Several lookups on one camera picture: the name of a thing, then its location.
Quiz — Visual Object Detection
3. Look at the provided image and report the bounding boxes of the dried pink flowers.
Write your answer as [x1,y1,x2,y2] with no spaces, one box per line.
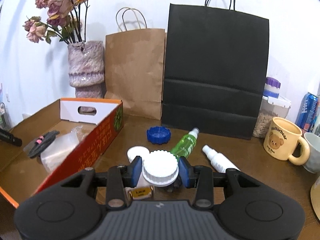
[23,0,89,44]

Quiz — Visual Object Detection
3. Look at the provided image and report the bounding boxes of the blue soda can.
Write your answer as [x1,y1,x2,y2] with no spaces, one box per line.
[296,92,318,132]

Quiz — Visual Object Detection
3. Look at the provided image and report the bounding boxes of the clear food storage jar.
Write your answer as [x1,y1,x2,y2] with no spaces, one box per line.
[252,96,291,138]

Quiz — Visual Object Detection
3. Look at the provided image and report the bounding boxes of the white screw lid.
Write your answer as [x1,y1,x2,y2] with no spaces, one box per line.
[142,150,179,187]

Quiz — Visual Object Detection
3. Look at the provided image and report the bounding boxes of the cream bear mug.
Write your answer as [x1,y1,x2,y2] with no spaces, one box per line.
[263,116,310,166]

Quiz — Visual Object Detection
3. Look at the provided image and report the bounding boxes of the purple textured vase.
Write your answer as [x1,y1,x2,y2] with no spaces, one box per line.
[68,41,105,98]

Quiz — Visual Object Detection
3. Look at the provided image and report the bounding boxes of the grey ceramic cup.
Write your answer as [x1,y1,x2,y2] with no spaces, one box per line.
[303,132,320,173]

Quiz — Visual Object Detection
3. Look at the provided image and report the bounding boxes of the white spray bottle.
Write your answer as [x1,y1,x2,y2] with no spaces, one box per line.
[202,145,240,173]

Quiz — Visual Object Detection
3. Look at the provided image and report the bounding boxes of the brown paper bag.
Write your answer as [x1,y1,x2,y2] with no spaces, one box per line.
[104,7,167,120]

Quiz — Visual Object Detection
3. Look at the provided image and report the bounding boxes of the black paper bag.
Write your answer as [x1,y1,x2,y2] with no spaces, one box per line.
[161,0,270,139]

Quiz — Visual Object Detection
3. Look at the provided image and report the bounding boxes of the round white pad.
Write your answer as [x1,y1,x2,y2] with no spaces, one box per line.
[127,146,150,163]

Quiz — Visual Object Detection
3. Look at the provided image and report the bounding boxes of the blue jar lid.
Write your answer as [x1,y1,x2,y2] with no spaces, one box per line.
[146,126,171,145]

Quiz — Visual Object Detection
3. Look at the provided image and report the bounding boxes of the translucent plastic container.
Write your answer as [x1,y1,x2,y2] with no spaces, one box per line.
[40,126,89,173]

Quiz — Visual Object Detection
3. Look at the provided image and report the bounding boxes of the braided black cable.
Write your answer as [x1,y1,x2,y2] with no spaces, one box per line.
[27,130,60,158]

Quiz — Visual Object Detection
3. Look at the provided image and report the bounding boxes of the cardboard tray box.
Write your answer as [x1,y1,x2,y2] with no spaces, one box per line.
[1,98,123,208]

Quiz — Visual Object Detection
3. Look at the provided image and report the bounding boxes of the green spray bottle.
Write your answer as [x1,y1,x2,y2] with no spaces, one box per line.
[170,127,200,160]

